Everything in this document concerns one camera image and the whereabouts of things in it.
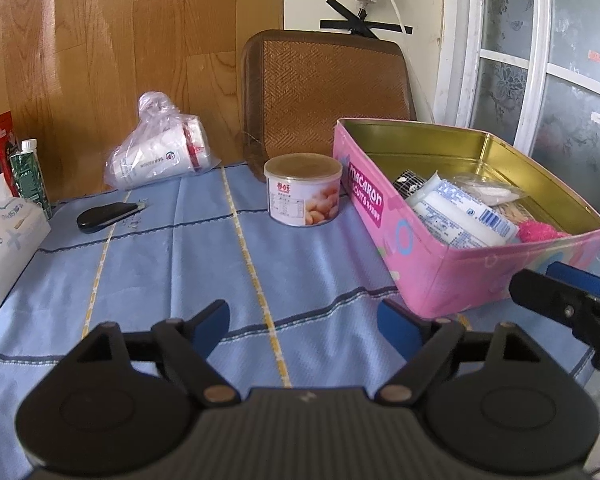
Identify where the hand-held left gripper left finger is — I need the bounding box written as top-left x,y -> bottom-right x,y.
77,299 -> 241,407

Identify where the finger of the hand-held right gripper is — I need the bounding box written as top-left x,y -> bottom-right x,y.
509,269 -> 600,376
547,262 -> 600,306

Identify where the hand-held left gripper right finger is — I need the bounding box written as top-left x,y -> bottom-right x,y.
376,299 -> 543,407

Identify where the pink tin box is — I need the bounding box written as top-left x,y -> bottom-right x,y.
331,118 -> 600,320

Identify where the teal patterned tissue pack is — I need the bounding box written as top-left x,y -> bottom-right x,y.
392,169 -> 433,197

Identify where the pink fluffy cloth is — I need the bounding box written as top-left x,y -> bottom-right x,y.
516,219 -> 571,244

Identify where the blue striped tablecloth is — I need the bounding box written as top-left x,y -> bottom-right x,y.
0,160 -> 600,480

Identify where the clear plastic packet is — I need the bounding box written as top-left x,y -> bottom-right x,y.
447,172 -> 526,206

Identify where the white blue label tissue pack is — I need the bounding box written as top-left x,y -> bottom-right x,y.
405,171 -> 520,250

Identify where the round food can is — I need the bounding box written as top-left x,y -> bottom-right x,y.
263,155 -> 343,228

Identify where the black utility knife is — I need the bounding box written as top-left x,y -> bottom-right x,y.
76,201 -> 148,234

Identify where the white framed frosted glass door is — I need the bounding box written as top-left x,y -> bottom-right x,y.
432,0 -> 600,241

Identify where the plastic bag of paper cups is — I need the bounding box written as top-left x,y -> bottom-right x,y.
104,91 -> 222,191

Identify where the white tissue box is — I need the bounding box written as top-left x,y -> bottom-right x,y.
0,180 -> 52,310

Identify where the green bottle white cap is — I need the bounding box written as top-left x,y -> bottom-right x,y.
8,140 -> 52,221

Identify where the brown woven chair back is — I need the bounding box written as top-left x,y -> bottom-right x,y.
240,30 -> 417,181

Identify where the black tape cross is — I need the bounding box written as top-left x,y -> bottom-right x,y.
320,0 -> 413,40

